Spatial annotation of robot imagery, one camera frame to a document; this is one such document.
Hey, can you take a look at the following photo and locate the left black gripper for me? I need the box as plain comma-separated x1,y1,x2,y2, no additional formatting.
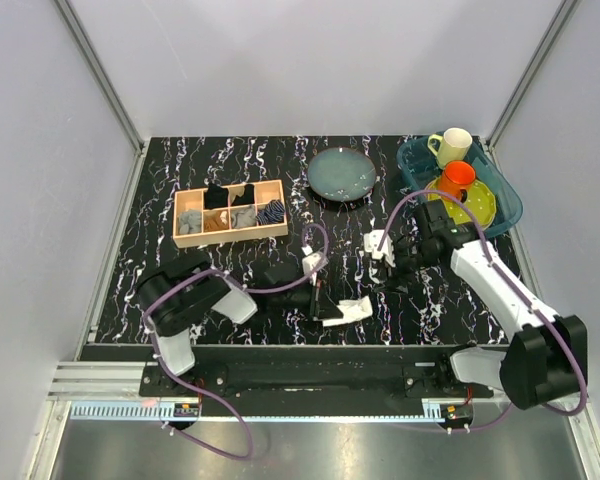
269,274,342,321

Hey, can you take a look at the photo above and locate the white underwear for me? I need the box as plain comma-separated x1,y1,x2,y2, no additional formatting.
320,296,373,327

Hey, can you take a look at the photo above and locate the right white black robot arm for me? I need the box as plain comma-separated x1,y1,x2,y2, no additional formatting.
363,200,588,414

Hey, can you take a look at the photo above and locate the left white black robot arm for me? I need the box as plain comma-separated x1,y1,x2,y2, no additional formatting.
136,251,345,396

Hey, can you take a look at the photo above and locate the yellow-green dotted plate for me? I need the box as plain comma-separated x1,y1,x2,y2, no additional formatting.
427,180,497,230

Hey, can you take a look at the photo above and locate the orange mug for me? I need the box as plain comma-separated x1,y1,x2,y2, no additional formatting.
437,160,476,203

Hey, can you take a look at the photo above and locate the teal transparent plastic bin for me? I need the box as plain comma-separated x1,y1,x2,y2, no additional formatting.
396,136,523,239

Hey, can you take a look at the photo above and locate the pale yellow mug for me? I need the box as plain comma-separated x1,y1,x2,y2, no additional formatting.
427,127,473,169

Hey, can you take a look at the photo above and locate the navy striped rolled cloth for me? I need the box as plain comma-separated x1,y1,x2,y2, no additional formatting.
256,199,285,226

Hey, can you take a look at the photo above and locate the blue-green ceramic plate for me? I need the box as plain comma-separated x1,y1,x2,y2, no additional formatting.
307,147,377,202

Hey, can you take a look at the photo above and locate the grey rolled cloth middle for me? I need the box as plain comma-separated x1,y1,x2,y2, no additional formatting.
230,205,257,229

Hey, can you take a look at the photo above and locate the grey rolled cloth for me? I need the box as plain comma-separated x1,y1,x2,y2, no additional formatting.
178,209,203,235
230,205,257,229

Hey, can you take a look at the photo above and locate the small black rolled cloth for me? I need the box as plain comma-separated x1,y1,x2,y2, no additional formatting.
230,184,255,206

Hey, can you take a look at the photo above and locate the wooden divided organizer box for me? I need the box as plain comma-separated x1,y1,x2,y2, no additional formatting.
172,180,289,249

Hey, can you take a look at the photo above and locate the brown rolled cloth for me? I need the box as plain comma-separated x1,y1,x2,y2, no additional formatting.
203,210,230,233

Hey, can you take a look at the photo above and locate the grey rolled cloth left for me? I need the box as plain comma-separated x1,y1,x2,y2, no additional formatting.
178,209,203,235

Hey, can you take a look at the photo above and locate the right connector box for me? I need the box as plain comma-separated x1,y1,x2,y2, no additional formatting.
441,403,474,429

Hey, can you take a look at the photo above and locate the connector box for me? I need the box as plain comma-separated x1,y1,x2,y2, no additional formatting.
441,403,474,429
173,398,201,421

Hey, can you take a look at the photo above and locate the left connector box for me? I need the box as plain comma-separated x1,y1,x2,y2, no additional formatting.
173,398,201,421

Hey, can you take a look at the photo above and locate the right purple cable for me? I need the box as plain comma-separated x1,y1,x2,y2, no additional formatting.
378,188,591,435

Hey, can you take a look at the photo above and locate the purple cable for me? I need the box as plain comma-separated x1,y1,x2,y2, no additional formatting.
142,223,331,461
378,188,591,435

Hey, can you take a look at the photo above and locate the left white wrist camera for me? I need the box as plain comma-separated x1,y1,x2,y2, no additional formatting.
301,245,328,285

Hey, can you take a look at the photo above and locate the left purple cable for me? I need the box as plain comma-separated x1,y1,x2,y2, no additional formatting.
142,223,331,461

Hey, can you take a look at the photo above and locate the right aluminium frame post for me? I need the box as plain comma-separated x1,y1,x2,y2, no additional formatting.
485,0,581,151

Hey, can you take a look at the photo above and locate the aluminium frame post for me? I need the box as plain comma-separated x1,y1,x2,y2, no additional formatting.
51,0,144,152
485,0,581,151

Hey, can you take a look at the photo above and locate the left aluminium frame post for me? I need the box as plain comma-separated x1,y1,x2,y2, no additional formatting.
51,0,144,152

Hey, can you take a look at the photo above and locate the front aluminium rail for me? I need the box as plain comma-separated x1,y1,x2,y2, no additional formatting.
51,360,467,405

